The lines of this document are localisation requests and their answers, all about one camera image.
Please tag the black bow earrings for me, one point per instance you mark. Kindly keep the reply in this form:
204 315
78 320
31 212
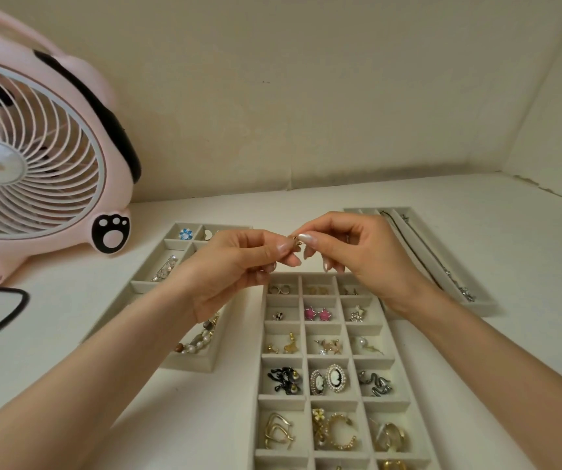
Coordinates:
285 379

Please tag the person's right forearm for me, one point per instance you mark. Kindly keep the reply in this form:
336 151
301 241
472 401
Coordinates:
506 376

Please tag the oval cameo earring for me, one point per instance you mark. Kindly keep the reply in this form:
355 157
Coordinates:
318 382
336 377

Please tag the white heart brooch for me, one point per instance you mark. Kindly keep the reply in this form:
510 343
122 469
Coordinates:
207 233

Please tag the pearl drop earring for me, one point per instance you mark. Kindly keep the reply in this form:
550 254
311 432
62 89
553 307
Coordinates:
361 342

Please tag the gold heart hoop earring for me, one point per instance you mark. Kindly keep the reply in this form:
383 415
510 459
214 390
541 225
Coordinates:
277 430

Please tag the checkered star earring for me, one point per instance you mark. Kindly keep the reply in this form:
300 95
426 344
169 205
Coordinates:
278 316
296 243

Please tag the person's left forearm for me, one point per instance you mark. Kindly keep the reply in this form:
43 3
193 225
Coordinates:
75 386

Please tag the person's left hand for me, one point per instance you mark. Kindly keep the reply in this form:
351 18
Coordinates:
227 274

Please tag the pink animal-shaped desk fan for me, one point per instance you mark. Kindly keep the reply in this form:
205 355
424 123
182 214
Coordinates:
41 156

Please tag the silver hoop earring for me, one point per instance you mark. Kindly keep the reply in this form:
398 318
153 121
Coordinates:
269 289
291 289

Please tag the gold chunky hoop earring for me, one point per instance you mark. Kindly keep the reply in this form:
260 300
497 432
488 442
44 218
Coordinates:
331 433

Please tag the pink star earring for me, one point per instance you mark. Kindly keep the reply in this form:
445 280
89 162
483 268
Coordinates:
325 315
310 314

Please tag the gold oval hoop earring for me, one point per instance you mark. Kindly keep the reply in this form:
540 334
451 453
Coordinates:
393 466

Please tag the crystal stud earring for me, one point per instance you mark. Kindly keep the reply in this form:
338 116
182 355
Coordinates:
357 314

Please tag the silver snake earring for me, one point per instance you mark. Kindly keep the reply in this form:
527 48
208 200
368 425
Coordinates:
376 384

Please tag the white table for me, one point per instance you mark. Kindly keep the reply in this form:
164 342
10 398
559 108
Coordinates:
506 269

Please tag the small gold stud earring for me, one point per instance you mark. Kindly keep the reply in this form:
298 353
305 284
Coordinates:
272 348

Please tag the gold flower stud earring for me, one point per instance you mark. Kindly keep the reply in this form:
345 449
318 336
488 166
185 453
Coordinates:
318 414

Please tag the pink bow stud earring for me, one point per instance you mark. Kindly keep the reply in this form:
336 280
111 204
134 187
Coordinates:
329 346

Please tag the grey necklace tray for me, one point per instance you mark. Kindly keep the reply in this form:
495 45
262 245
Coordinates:
481 308

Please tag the grey bracelet tray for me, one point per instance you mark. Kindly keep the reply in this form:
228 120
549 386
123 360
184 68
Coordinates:
188 364

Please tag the person's right hand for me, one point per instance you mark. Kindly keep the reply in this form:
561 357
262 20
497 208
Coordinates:
374 254

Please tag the gold bow stud earring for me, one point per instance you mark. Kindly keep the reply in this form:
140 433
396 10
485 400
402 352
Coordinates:
290 345

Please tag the shiny wide hoop earring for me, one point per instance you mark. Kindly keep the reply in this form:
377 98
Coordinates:
391 438

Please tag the grey earring grid tray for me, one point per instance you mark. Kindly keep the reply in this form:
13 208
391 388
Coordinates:
281 359

